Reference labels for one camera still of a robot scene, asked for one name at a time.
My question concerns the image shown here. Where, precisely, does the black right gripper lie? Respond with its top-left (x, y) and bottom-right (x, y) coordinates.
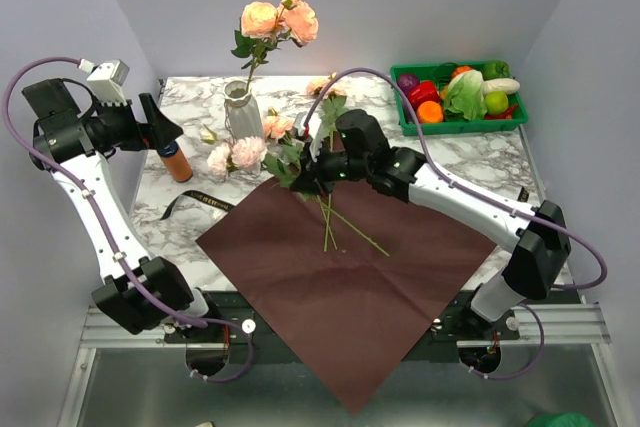
top-left (290, 136), bottom-right (371, 198)

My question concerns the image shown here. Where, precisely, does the pink rose stem with bud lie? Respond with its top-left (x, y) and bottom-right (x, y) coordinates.
top-left (261, 109), bottom-right (337, 252)

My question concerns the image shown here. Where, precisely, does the light pink rose stem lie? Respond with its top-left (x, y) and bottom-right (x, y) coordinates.
top-left (201, 126), bottom-right (390, 257)

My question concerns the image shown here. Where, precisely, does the red wrapping paper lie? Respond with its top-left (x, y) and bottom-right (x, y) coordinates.
top-left (198, 180), bottom-right (495, 414)

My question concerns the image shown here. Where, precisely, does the peach rose stem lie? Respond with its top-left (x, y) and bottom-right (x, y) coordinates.
top-left (307, 73), bottom-right (347, 252)
top-left (231, 0), bottom-right (319, 90)

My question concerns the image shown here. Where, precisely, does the black ribbon with gold text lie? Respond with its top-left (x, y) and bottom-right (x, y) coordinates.
top-left (177, 182), bottom-right (534, 230)

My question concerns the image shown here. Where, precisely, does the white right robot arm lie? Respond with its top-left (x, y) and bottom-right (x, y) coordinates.
top-left (291, 109), bottom-right (571, 339)

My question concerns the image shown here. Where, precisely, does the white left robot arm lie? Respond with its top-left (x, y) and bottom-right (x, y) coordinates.
top-left (22, 78), bottom-right (222, 342)

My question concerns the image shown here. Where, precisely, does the white ribbed ceramic vase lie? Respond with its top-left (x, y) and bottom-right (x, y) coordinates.
top-left (224, 80), bottom-right (264, 140)

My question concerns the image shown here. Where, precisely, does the orange bottle with blue cap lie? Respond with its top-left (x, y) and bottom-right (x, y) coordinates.
top-left (157, 141), bottom-right (193, 183)

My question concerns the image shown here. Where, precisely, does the orange toy fruit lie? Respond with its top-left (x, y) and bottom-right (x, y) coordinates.
top-left (416, 100), bottom-right (444, 124)

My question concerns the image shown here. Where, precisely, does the purple toy onion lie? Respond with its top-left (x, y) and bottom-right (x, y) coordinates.
top-left (397, 73), bottom-right (420, 94)

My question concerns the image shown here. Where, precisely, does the red toy bell pepper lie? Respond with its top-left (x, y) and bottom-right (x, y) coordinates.
top-left (407, 80), bottom-right (441, 110)

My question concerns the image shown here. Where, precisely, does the green toy lettuce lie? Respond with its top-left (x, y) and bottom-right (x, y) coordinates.
top-left (443, 69), bottom-right (487, 121)

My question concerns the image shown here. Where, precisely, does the orange toy carrot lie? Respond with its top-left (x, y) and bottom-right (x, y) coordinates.
top-left (451, 65), bottom-right (472, 79)

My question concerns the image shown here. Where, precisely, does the green toy lime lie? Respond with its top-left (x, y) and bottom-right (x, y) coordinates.
top-left (484, 91), bottom-right (509, 114)

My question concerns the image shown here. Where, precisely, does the red toy chili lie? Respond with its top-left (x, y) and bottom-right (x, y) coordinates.
top-left (484, 104), bottom-right (519, 120)

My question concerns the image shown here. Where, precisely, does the green toy bell pepper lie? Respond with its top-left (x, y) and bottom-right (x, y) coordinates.
top-left (481, 60), bottom-right (511, 81)

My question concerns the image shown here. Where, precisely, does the white toy radish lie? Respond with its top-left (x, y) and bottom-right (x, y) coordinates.
top-left (483, 78), bottom-right (521, 95)

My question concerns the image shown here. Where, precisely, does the green object at bottom edge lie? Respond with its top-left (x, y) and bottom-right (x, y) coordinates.
top-left (525, 412), bottom-right (595, 427)

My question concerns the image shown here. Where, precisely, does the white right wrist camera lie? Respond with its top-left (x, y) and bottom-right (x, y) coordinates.
top-left (293, 113), bottom-right (327, 163)

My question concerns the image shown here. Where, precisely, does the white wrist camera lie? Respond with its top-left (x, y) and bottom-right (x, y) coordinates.
top-left (87, 60), bottom-right (130, 105)
top-left (293, 113), bottom-right (327, 163)

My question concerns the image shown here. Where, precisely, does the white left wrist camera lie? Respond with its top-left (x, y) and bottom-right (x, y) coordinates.
top-left (87, 60), bottom-right (130, 105)

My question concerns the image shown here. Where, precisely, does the aluminium extrusion rail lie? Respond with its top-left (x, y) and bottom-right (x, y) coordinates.
top-left (80, 304), bottom-right (611, 349)

